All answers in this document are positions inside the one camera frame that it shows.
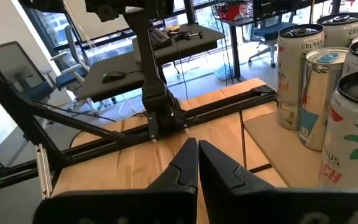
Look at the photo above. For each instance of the grey mesh office chair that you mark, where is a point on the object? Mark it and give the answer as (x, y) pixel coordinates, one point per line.
(14, 68)

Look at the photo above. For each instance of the white frame office chair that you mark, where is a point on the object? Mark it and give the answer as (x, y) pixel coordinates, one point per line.
(70, 74)

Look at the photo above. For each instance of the blue seat office chair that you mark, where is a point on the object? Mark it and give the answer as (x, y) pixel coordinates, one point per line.
(269, 32)

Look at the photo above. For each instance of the red box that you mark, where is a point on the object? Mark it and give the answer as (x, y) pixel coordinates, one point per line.
(232, 11)

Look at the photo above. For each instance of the grey desk top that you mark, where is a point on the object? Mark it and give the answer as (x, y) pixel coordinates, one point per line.
(197, 46)
(104, 90)

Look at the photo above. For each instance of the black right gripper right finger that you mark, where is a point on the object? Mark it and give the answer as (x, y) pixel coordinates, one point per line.
(275, 205)

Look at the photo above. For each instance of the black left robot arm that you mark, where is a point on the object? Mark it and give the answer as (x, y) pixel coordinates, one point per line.
(154, 90)

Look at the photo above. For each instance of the wooden shelf black metal frame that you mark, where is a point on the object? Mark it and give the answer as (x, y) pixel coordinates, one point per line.
(278, 149)

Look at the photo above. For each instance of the silver metal bracket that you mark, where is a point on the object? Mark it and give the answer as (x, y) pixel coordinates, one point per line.
(43, 171)

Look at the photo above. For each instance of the black office desk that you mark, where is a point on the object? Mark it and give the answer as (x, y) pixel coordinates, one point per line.
(235, 49)

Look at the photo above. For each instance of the black rig post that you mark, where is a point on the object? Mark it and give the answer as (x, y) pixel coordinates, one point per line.
(11, 102)

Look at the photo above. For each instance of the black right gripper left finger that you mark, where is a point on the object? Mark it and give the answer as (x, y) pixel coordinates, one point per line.
(135, 205)

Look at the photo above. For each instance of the silver blue Red Bull can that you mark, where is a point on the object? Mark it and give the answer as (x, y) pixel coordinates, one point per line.
(319, 102)

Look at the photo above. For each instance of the black computer mouse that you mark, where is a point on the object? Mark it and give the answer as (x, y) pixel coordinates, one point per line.
(113, 76)

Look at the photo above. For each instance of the black keyboard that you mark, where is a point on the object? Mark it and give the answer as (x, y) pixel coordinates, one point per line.
(160, 39)

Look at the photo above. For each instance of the black clamp tool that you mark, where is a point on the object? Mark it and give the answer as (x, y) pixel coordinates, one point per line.
(194, 35)

